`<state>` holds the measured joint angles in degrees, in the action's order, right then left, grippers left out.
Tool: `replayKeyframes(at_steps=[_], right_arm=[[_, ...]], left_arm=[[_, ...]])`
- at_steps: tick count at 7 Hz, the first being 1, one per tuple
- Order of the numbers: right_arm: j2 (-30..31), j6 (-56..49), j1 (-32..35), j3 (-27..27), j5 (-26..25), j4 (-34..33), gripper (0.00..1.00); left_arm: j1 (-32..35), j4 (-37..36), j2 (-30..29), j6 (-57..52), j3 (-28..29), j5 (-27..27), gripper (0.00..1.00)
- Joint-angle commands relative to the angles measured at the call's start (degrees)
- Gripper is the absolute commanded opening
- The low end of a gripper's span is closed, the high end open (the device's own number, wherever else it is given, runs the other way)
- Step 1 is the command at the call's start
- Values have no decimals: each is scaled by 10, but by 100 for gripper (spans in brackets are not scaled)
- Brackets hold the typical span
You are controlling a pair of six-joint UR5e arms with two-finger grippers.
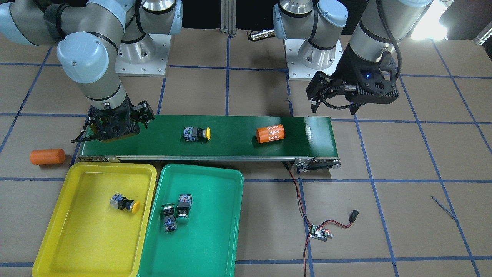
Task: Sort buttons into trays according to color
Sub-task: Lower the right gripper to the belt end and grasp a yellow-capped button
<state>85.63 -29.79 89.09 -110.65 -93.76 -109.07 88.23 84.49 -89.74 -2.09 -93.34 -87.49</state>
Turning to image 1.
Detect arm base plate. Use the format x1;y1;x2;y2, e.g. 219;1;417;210
284;39;343;81
115;34;173;77

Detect plain orange cylinder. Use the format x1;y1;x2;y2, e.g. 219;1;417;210
30;149;66;165

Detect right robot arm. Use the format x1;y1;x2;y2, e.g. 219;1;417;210
1;0;183;142

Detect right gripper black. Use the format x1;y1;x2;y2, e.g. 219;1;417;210
71;96;155;143

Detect green push button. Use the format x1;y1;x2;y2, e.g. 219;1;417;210
162;203;178;233
177;194;192;224

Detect motor speed controller board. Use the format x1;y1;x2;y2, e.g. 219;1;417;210
309;224;333;242

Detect red black power wire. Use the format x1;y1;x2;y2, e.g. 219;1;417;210
283;162;314;277

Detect yellow push button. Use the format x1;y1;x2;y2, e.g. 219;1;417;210
183;126;211;141
110;193;140;214

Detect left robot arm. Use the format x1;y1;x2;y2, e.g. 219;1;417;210
273;0;431;115

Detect aluminium frame post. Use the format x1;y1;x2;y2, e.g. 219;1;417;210
220;0;237;37

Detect orange cylinder with 4680 print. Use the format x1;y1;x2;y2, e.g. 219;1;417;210
256;124;285;144

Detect green plastic tray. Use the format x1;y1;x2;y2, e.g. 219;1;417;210
138;164;244;277

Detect green conveyor belt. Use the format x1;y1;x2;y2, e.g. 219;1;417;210
78;115;341;172

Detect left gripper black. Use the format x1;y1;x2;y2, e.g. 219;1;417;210
306;45;399;115

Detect yellow plastic tray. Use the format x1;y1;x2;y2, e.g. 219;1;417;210
32;162;157;277

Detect red black wire with plug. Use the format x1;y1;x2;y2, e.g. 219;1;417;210
318;210;360;233

